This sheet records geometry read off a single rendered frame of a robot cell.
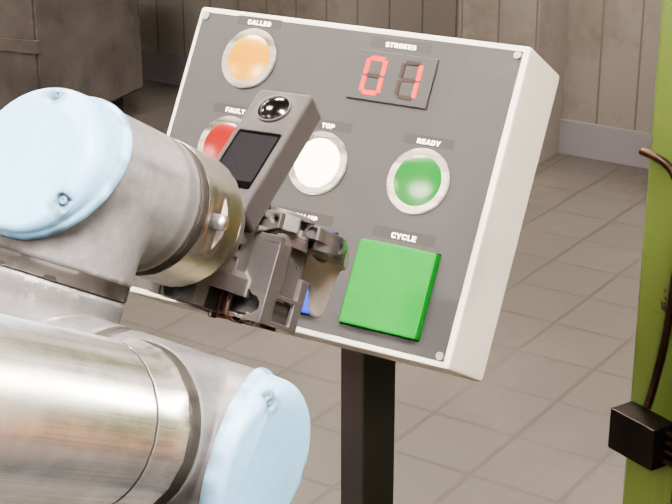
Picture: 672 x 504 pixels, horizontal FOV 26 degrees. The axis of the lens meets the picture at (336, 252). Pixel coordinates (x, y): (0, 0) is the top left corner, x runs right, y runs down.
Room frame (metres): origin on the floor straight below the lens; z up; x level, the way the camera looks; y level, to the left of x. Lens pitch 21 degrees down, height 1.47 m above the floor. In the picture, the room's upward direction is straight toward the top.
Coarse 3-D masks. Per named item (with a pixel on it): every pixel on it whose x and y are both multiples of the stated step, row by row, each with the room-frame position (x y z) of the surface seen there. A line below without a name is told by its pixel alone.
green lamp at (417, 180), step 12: (420, 156) 1.19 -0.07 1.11; (408, 168) 1.18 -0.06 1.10; (420, 168) 1.18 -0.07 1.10; (432, 168) 1.18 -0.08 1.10; (396, 180) 1.18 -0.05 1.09; (408, 180) 1.18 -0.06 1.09; (420, 180) 1.17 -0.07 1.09; (432, 180) 1.17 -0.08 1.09; (396, 192) 1.18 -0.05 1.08; (408, 192) 1.17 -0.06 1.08; (420, 192) 1.17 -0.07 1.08; (432, 192) 1.16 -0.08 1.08; (408, 204) 1.17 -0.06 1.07; (420, 204) 1.16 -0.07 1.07
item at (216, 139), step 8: (216, 128) 1.29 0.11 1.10; (224, 128) 1.29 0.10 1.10; (232, 128) 1.28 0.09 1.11; (208, 136) 1.29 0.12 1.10; (216, 136) 1.29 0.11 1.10; (224, 136) 1.28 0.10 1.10; (208, 144) 1.29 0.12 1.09; (216, 144) 1.28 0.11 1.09; (224, 144) 1.28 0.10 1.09; (208, 152) 1.28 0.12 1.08; (216, 152) 1.28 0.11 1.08
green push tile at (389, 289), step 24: (360, 240) 1.17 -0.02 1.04; (360, 264) 1.15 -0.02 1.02; (384, 264) 1.14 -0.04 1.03; (408, 264) 1.13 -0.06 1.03; (432, 264) 1.13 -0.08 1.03; (360, 288) 1.14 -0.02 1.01; (384, 288) 1.13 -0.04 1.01; (408, 288) 1.12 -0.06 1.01; (432, 288) 1.12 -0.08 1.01; (360, 312) 1.13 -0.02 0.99; (384, 312) 1.12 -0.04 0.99; (408, 312) 1.11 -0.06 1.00; (408, 336) 1.10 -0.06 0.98
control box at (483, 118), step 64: (192, 64) 1.34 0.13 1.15; (320, 64) 1.28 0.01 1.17; (448, 64) 1.22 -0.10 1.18; (512, 64) 1.20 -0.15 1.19; (192, 128) 1.31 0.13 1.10; (320, 128) 1.25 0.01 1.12; (384, 128) 1.22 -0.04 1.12; (448, 128) 1.19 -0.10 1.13; (512, 128) 1.17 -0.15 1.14; (320, 192) 1.21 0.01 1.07; (384, 192) 1.19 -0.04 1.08; (448, 192) 1.16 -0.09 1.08; (512, 192) 1.18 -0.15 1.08; (448, 256) 1.13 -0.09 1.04; (512, 256) 1.18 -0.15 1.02; (320, 320) 1.15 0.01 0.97; (448, 320) 1.10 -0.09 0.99
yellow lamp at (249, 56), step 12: (252, 36) 1.33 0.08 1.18; (240, 48) 1.32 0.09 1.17; (252, 48) 1.32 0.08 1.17; (264, 48) 1.31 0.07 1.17; (228, 60) 1.32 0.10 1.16; (240, 60) 1.32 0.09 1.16; (252, 60) 1.31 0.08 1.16; (264, 60) 1.31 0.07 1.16; (240, 72) 1.31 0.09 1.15; (252, 72) 1.30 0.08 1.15
